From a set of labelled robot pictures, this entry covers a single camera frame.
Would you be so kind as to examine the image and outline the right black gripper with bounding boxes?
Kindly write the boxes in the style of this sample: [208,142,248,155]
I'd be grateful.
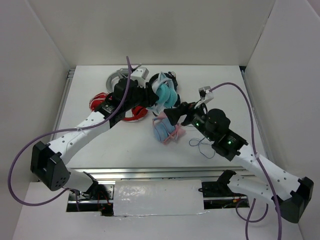
[163,98,215,141]

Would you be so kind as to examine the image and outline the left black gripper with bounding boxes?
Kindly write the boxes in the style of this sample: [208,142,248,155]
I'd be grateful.
[123,80,159,111]

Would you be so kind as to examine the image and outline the teal cat ear headphones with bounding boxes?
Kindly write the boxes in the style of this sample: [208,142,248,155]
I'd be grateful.
[149,72,178,110]

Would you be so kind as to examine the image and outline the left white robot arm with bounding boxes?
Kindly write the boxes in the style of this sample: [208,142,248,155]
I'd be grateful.
[30,78,159,200]

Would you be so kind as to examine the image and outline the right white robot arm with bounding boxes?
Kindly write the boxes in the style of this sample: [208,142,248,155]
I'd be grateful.
[164,102,314,224]

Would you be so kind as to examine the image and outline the black headphones lower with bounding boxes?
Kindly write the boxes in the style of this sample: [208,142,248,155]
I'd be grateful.
[151,99,182,117]

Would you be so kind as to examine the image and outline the red black headphones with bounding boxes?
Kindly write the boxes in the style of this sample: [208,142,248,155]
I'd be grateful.
[123,106,148,122]

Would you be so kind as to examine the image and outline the blue pink cat headphones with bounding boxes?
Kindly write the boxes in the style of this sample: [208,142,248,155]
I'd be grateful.
[152,112,186,145]

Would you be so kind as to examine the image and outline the black headphones upper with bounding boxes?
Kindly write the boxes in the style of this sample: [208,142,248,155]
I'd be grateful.
[151,71,181,99]

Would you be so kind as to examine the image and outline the white grey headphones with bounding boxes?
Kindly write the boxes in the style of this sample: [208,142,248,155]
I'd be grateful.
[105,68,130,93]

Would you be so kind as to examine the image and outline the folded red headphones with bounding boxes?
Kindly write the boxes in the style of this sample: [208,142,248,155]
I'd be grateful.
[89,92,112,112]

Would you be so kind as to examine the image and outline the white foil covered plate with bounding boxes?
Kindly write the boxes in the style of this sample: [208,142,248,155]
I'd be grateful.
[113,179,205,217]

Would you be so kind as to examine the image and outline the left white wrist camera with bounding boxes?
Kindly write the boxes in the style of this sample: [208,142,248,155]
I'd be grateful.
[130,66,149,87]

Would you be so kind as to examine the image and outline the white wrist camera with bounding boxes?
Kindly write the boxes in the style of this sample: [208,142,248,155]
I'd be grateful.
[130,66,149,87]
[198,86,214,104]

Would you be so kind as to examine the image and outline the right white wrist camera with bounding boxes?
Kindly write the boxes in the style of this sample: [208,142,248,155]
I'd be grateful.
[198,86,214,104]

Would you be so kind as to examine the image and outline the aluminium rail frame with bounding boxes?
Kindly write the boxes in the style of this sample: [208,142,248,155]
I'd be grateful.
[37,166,251,201]

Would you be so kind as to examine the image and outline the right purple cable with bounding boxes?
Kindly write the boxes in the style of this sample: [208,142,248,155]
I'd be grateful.
[207,82,283,240]

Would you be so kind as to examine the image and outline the purple cable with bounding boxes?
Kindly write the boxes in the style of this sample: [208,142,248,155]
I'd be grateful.
[207,82,283,240]
[8,55,141,207]

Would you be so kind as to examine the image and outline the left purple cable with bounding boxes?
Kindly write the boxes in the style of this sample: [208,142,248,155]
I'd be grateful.
[8,55,141,207]

